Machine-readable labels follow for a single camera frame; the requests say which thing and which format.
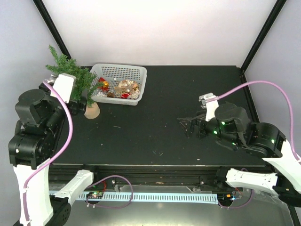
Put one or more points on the left black frame post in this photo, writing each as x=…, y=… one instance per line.
x=51, y=26

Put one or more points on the right black frame post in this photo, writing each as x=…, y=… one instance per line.
x=279, y=4

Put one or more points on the right circuit board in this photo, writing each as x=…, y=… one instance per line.
x=232, y=196

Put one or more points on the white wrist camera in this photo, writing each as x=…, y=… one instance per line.
x=63, y=84
x=209, y=102

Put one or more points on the red santa ornament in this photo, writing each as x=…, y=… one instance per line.
x=125, y=96

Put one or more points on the black frame post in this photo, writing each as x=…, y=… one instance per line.
x=51, y=26
x=279, y=4

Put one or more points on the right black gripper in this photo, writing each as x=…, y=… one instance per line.
x=190, y=123

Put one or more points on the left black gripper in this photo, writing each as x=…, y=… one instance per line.
x=75, y=107

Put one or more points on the circuit board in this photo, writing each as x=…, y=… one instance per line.
x=94, y=195
x=232, y=196

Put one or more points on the white plastic basket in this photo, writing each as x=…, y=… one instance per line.
x=114, y=74

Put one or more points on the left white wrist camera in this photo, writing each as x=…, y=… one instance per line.
x=63, y=84

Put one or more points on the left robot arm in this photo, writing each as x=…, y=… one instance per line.
x=33, y=148

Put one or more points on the white snowflake ornament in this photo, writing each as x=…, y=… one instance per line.
x=135, y=95

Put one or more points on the beige burlap sack ornament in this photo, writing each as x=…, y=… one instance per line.
x=126, y=86

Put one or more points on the silver star ornament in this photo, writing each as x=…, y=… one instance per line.
x=101, y=94

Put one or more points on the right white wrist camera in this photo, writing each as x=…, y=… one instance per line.
x=209, y=102

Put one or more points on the left circuit board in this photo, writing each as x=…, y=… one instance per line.
x=94, y=195

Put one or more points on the white slotted cable duct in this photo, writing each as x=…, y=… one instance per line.
x=152, y=197

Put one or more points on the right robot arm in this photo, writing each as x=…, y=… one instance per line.
x=232, y=128

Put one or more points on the brown pine cone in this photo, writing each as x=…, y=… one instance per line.
x=110, y=95

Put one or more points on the small green christmas tree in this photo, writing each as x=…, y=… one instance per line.
x=83, y=80

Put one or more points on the red gold gift ornament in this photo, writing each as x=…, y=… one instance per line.
x=104, y=85

